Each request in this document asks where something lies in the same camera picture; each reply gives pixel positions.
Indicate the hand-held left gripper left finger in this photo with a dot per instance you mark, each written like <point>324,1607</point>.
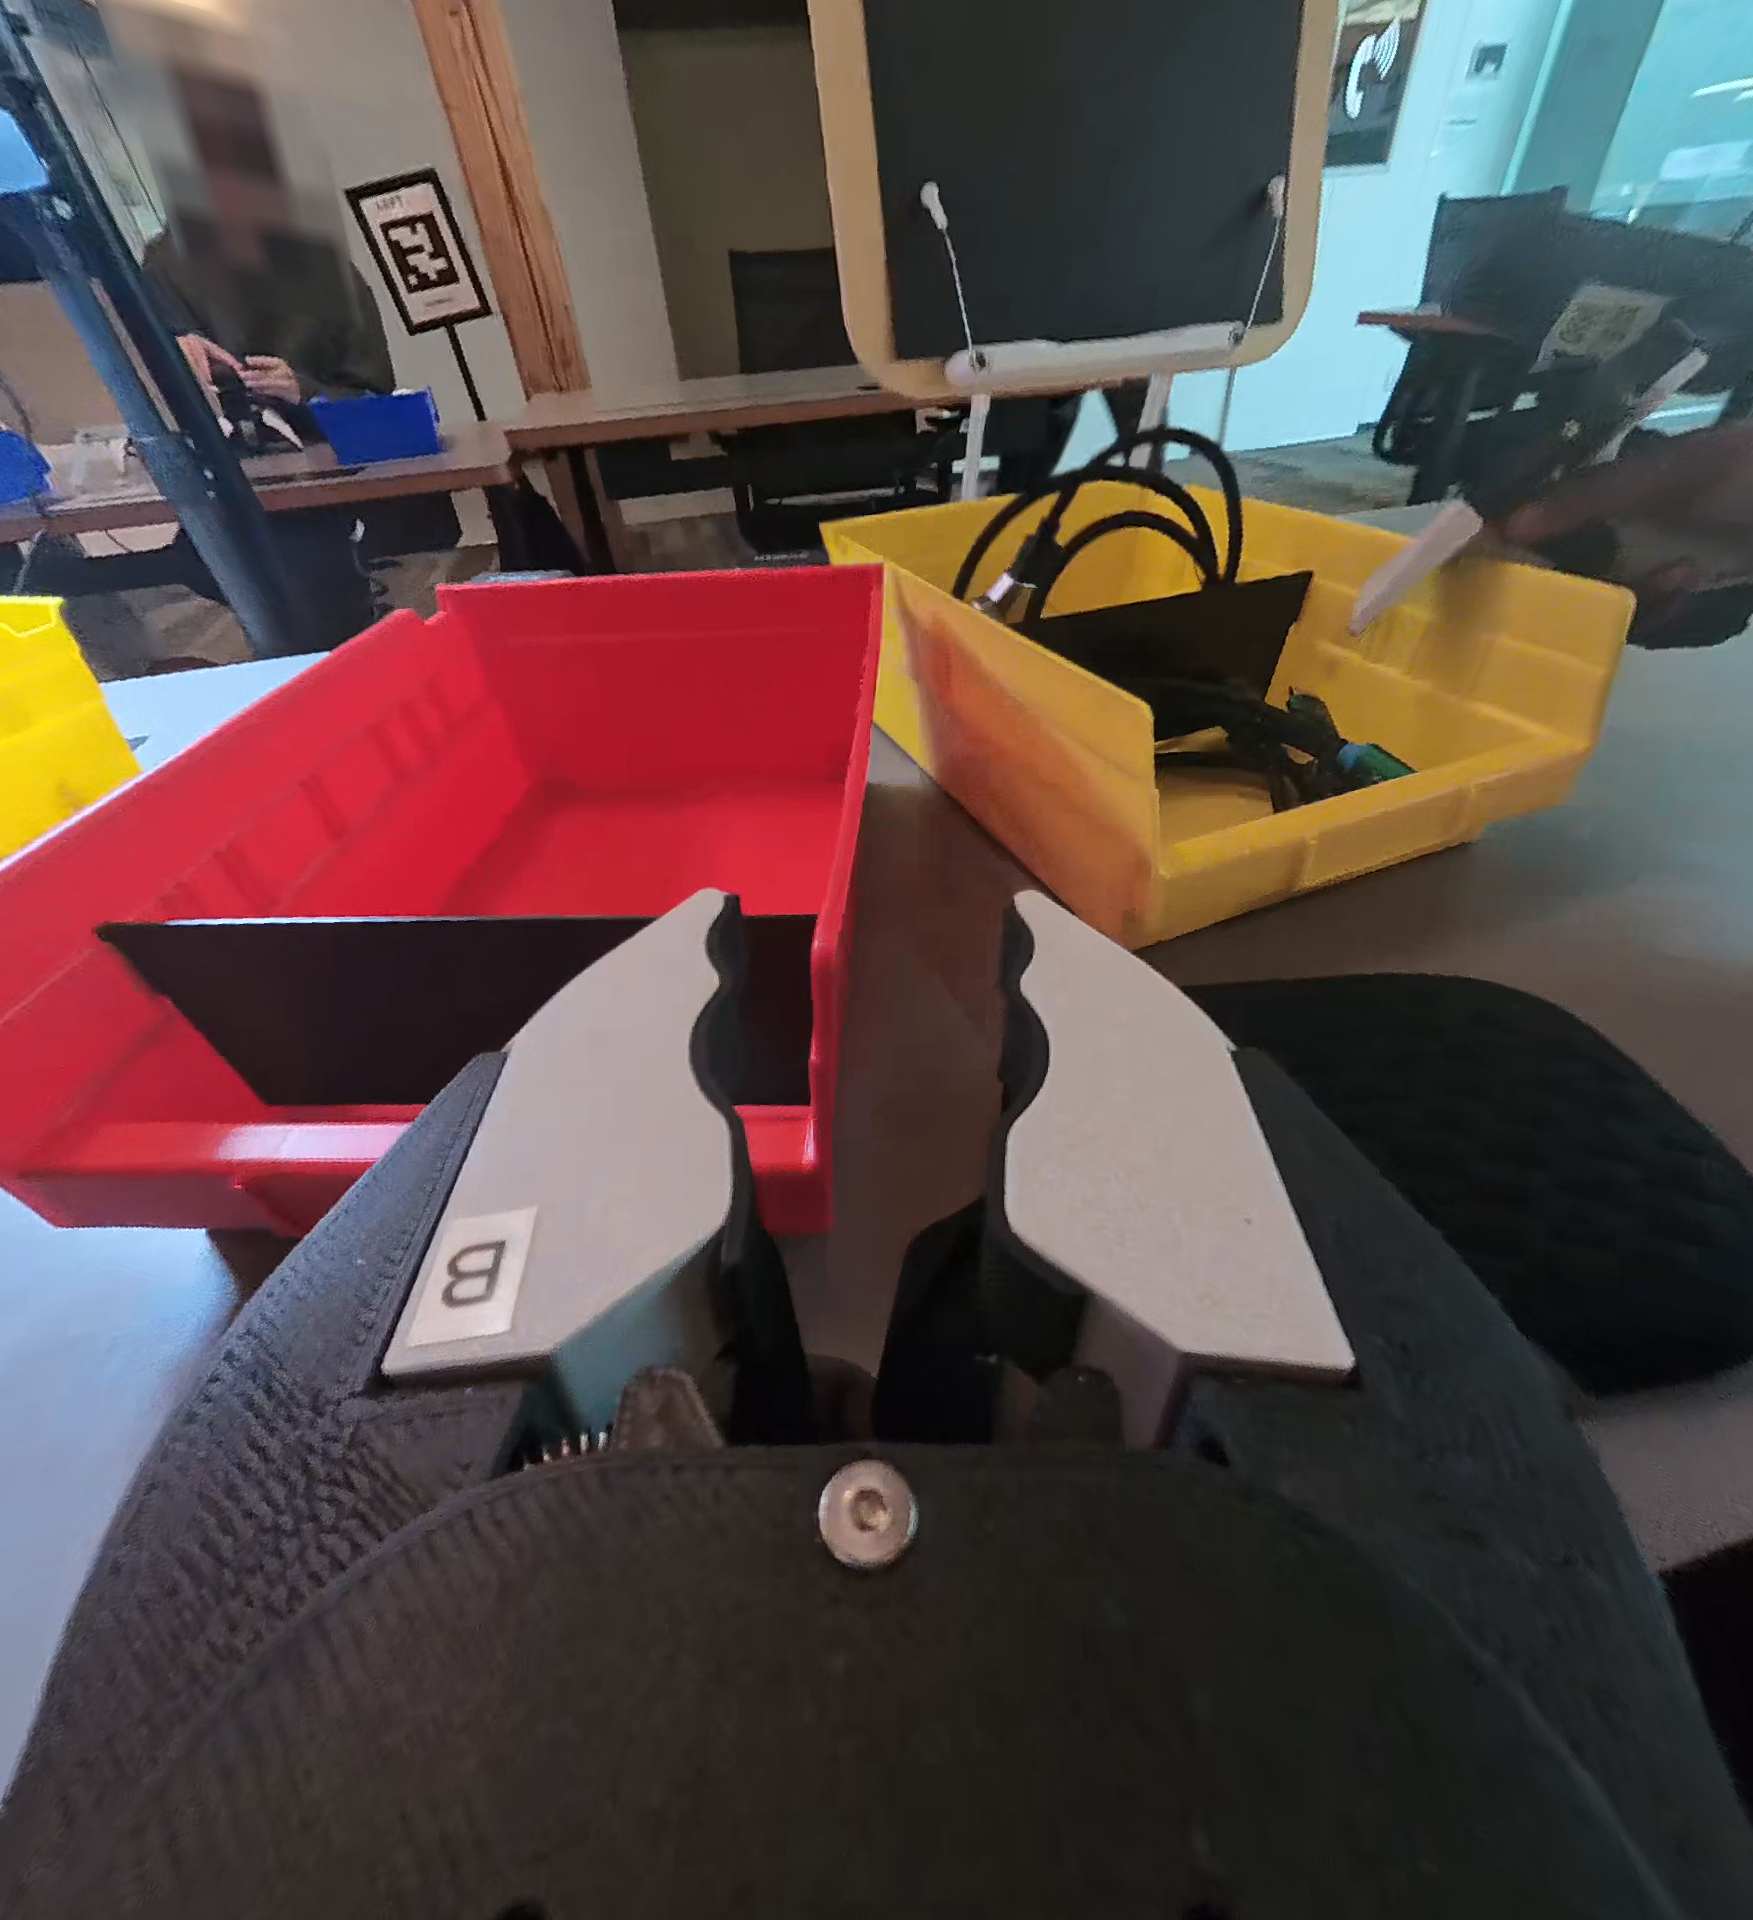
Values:
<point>593,1155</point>

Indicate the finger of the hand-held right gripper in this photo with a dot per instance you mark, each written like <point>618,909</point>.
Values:
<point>1656,401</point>
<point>1418,571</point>

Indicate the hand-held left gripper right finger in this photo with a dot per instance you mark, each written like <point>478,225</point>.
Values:
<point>1160,1185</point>

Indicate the red plastic bin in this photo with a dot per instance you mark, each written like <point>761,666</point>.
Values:
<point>593,841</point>

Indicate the yellow plastic bin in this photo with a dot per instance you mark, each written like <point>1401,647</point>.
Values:
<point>1058,780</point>
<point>6,749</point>

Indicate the person's right hand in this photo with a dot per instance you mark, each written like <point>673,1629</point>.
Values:
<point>1716,508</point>

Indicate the black bin divider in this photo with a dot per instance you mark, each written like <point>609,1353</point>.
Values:
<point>367,1006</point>
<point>1190,646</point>

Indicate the black wrist rest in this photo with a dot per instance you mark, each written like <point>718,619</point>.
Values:
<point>1537,1169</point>

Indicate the white board stand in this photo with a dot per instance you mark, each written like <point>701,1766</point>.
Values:
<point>1086,356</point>

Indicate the wooden desk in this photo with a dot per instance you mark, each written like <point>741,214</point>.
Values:
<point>142,487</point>
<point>667,401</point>

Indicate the black and white tag sign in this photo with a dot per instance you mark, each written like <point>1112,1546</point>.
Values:
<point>419,246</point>

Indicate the black board with wooden frame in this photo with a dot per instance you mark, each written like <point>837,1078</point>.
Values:
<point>1086,151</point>

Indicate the dark steel post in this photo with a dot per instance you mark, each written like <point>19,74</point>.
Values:
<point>142,345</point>

